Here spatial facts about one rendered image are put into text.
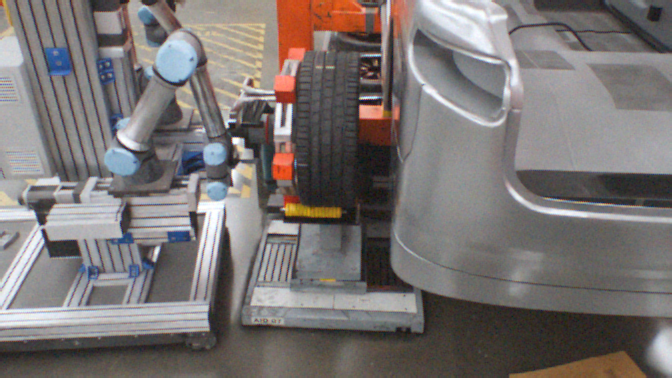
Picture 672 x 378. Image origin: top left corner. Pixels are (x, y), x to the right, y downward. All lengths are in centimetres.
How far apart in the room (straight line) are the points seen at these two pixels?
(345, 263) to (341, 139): 76
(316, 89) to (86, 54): 83
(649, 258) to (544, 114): 96
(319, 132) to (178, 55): 60
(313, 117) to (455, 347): 123
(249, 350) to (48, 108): 129
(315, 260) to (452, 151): 142
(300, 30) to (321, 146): 83
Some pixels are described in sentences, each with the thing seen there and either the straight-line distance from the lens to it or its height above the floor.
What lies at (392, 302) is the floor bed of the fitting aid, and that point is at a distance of 271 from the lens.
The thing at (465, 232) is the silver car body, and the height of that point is 107.
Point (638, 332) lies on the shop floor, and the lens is 303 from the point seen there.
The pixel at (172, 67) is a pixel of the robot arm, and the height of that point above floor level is 133.
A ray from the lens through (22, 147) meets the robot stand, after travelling 247.
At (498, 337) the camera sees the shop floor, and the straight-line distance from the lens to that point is 276.
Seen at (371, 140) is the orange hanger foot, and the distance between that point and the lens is 300.
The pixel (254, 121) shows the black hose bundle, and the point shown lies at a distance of 223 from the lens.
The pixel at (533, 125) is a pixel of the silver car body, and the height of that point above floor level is 98.
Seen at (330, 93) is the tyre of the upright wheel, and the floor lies 111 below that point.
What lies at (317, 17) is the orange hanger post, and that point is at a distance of 478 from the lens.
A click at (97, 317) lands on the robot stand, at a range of 260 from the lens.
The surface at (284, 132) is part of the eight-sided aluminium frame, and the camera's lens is 217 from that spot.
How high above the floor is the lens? 196
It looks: 33 degrees down
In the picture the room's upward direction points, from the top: 1 degrees clockwise
